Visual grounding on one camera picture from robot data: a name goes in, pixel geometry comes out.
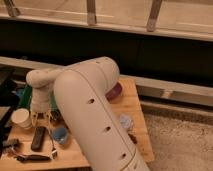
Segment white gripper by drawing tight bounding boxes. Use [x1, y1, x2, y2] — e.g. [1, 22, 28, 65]
[30, 87, 53, 127]

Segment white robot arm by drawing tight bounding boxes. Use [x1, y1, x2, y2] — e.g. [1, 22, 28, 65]
[26, 57, 150, 171]

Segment small metal cup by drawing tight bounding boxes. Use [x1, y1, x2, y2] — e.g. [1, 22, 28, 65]
[50, 111, 61, 124]

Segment white paper cup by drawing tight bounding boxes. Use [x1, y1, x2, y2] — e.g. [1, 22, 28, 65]
[11, 108, 32, 129]

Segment blue plastic cup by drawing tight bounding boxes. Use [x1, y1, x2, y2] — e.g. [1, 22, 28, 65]
[52, 126, 68, 145]

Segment black eraser block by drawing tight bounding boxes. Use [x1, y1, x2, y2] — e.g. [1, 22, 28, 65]
[31, 126, 46, 151]

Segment green plastic tray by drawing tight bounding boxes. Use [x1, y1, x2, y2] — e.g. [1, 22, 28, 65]
[18, 85, 60, 115]

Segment metal fork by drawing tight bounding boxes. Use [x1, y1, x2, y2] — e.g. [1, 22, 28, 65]
[48, 127, 58, 159]

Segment purple bowl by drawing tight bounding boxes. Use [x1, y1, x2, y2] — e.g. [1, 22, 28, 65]
[106, 83, 122, 101]

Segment light blue cloth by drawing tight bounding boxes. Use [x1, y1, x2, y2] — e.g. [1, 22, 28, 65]
[119, 114, 134, 131]

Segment dark red grapes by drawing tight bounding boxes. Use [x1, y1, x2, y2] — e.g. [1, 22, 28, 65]
[128, 133, 137, 144]

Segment black handled tool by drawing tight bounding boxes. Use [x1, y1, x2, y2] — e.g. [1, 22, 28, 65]
[15, 154, 51, 163]

